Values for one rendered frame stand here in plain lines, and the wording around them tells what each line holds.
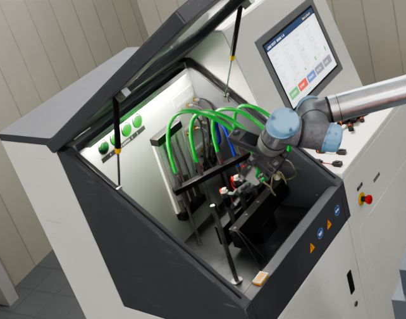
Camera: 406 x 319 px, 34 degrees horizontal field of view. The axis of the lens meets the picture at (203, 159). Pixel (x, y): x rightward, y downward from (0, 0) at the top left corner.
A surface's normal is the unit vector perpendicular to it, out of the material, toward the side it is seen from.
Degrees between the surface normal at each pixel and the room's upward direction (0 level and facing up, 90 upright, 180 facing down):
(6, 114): 90
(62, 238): 90
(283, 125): 45
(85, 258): 90
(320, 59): 76
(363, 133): 0
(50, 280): 0
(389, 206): 90
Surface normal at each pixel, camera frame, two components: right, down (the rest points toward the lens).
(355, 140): -0.27, -0.85
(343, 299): 0.79, 0.08
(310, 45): 0.69, -0.12
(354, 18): -0.47, 0.53
